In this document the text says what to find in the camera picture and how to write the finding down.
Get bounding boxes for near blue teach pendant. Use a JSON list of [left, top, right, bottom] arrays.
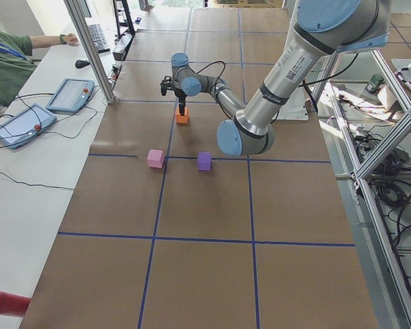
[[0, 103, 57, 149]]

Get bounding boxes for far blue teach pendant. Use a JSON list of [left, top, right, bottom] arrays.
[[46, 78, 95, 113]]

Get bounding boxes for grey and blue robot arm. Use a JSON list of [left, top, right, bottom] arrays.
[[160, 1, 392, 156]]

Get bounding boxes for green operator shirt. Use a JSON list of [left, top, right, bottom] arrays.
[[0, 32, 37, 106]]

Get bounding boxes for pink foam cube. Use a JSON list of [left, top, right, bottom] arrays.
[[147, 149, 165, 168]]

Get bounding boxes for aluminium truss frame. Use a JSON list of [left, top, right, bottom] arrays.
[[311, 0, 411, 329]]

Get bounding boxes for blue teach pendant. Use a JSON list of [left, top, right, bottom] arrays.
[[46, 78, 95, 113], [0, 103, 57, 149]]

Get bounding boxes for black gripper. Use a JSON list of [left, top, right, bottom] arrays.
[[173, 88, 187, 115]]

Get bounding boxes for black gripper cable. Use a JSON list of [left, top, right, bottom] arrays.
[[195, 60, 227, 85]]

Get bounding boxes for orange foam cube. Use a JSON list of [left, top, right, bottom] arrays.
[[175, 106, 189, 125]]

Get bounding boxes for black computer mouse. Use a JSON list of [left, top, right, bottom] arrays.
[[75, 60, 90, 69]]

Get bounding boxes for purple foam cube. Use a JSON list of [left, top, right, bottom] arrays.
[[197, 151, 212, 171]]

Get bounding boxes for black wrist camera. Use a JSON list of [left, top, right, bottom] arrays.
[[160, 76, 174, 96]]

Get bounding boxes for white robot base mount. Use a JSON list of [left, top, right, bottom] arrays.
[[277, 87, 309, 121]]

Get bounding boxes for black floor cable bundle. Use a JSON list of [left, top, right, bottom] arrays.
[[342, 130, 411, 247]]

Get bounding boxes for operator forearm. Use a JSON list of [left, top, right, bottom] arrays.
[[29, 35, 66, 49]]

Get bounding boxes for operator hand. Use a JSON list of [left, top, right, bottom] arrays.
[[62, 33, 79, 46]]

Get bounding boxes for black keyboard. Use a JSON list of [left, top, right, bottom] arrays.
[[87, 24, 110, 53]]

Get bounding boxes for red cylinder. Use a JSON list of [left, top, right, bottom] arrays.
[[0, 291, 31, 317]]

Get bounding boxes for aluminium frame post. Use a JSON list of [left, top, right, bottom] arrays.
[[64, 0, 116, 104]]

